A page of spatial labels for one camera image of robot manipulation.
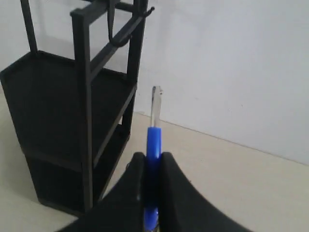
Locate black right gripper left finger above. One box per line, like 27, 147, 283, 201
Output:
59, 152, 145, 232

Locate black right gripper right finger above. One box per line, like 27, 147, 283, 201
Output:
158, 152, 250, 232

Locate blue handled metal tool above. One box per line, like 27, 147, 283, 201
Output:
144, 86, 162, 232

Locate black metal shelf rack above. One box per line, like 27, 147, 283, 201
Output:
0, 0, 146, 217

